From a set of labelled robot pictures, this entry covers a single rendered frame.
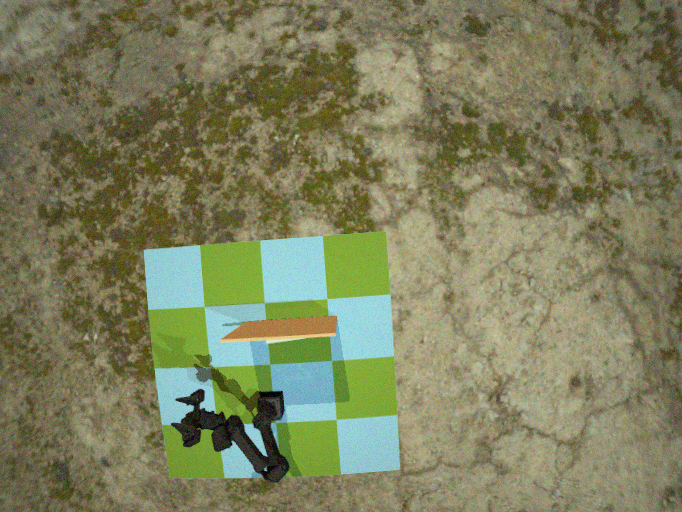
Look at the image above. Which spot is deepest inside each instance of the orange flat board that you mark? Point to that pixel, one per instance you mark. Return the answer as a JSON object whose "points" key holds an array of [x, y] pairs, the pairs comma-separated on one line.
{"points": [[280, 329]]}

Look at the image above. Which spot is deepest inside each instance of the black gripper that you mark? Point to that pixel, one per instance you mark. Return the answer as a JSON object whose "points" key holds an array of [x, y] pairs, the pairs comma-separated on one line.
{"points": [[200, 418]]}

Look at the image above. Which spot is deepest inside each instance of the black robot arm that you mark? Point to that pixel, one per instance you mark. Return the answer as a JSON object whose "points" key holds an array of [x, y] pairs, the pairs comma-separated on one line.
{"points": [[232, 429]]}

